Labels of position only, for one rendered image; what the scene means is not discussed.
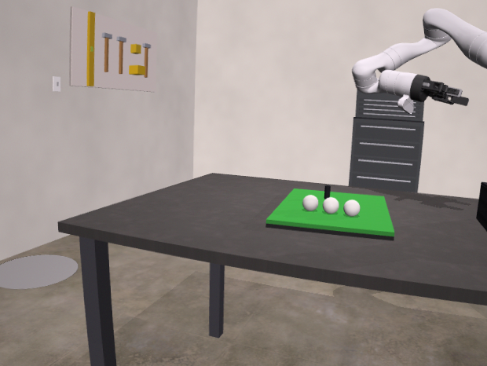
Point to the white ball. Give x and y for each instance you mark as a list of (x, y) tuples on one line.
[(330, 205), (351, 208), (310, 203)]

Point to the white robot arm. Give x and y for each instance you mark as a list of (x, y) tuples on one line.
[(471, 40)]

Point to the green rectangular mat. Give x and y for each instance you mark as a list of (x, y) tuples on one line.
[(373, 220)]

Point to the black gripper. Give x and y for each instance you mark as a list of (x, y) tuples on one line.
[(436, 90)]

